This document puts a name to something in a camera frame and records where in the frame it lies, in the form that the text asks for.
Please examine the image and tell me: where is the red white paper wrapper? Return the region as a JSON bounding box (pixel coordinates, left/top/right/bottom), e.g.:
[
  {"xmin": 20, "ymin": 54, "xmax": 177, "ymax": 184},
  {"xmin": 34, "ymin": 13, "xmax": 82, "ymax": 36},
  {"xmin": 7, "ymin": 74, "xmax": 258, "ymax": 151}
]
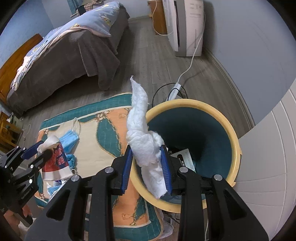
[{"xmin": 37, "ymin": 136, "xmax": 73, "ymax": 181}]

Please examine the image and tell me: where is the blue surgical face mask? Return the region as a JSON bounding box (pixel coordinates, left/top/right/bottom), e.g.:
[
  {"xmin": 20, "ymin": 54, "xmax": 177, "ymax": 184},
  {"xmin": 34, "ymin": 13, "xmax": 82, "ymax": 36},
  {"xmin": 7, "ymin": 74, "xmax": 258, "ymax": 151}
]
[{"xmin": 59, "ymin": 118, "xmax": 79, "ymax": 154}]

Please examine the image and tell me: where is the white twisted tissue wad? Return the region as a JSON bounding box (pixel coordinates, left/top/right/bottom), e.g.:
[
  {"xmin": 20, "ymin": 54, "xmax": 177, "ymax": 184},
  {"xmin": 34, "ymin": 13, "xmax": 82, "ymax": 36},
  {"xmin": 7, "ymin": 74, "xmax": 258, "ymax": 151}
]
[{"xmin": 126, "ymin": 77, "xmax": 167, "ymax": 199}]

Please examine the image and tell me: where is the yellow rimmed teal trash bin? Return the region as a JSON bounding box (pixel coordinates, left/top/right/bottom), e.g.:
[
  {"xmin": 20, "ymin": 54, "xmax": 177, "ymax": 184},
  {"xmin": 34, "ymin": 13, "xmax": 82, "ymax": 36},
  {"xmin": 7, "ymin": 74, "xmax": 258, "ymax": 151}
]
[{"xmin": 129, "ymin": 98, "xmax": 242, "ymax": 214}]

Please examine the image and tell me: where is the person's right hand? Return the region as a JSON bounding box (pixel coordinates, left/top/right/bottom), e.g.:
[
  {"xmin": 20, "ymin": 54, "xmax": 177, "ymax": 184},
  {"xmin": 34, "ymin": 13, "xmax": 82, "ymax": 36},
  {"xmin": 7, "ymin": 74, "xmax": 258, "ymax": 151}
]
[{"xmin": 3, "ymin": 203, "xmax": 33, "ymax": 232}]

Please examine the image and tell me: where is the wooden side shelf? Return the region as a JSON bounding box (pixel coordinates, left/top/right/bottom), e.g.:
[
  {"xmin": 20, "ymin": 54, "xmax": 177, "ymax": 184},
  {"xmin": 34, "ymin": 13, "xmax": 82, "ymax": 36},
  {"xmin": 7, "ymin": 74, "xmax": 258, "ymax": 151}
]
[{"xmin": 0, "ymin": 111, "xmax": 22, "ymax": 153}]

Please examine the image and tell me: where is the blue white snack wrapper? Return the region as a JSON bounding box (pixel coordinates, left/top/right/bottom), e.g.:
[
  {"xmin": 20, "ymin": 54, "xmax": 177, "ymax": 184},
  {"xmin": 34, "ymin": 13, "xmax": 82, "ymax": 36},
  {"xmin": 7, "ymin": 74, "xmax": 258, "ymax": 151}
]
[{"xmin": 47, "ymin": 180, "xmax": 67, "ymax": 197}]

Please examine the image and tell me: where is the crumpled blue glove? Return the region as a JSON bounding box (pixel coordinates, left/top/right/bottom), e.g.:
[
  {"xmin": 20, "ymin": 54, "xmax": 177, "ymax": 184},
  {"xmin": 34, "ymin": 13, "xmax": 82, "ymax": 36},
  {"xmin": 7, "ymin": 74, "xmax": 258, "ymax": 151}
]
[{"xmin": 66, "ymin": 154, "xmax": 77, "ymax": 172}]

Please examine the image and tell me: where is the horse print quilted cushion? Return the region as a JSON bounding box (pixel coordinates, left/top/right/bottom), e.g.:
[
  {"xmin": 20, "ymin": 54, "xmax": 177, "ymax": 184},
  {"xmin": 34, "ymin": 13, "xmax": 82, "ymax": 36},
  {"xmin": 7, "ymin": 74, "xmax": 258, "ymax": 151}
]
[{"xmin": 37, "ymin": 93, "xmax": 164, "ymax": 240}]

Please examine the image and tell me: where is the bed with brown blanket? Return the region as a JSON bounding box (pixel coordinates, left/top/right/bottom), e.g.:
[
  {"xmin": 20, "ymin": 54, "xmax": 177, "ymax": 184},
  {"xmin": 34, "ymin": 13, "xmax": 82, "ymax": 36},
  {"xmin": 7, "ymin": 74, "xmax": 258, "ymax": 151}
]
[{"xmin": 6, "ymin": 6, "xmax": 130, "ymax": 115}]

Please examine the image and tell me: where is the white power strip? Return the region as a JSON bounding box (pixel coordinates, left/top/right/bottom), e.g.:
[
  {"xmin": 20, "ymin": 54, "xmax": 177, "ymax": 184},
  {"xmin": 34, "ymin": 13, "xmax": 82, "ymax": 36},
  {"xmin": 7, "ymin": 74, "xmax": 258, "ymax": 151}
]
[{"xmin": 167, "ymin": 83, "xmax": 182, "ymax": 101}]

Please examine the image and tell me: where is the light blue floral quilt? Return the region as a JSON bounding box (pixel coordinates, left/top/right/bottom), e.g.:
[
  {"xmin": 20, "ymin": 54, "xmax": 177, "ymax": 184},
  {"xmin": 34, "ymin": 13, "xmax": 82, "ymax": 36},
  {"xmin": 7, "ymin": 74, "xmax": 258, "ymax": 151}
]
[{"xmin": 11, "ymin": 1, "xmax": 123, "ymax": 91}]

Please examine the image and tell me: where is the blue window curtain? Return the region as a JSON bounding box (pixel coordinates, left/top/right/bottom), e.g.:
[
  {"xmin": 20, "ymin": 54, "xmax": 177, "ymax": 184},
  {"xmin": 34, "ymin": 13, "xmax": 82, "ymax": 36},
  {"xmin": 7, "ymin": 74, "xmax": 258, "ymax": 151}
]
[{"xmin": 67, "ymin": 0, "xmax": 83, "ymax": 15}]

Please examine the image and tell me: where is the wooden nightstand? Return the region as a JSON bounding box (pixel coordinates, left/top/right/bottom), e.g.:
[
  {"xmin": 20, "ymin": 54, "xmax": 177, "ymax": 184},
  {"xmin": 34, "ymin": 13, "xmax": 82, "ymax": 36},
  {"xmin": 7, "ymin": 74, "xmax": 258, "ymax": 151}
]
[{"xmin": 147, "ymin": 1, "xmax": 167, "ymax": 36}]

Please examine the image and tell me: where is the white air purifier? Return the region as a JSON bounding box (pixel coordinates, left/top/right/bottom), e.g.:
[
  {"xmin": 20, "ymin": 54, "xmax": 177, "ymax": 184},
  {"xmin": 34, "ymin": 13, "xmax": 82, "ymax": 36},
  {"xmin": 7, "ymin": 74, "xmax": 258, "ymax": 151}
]
[{"xmin": 163, "ymin": 0, "xmax": 205, "ymax": 57}]

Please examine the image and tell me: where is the white power cable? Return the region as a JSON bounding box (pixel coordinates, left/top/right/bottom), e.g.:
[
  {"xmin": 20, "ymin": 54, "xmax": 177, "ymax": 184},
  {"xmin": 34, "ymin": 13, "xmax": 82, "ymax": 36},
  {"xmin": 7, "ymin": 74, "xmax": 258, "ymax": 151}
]
[{"xmin": 176, "ymin": 11, "xmax": 206, "ymax": 85}]

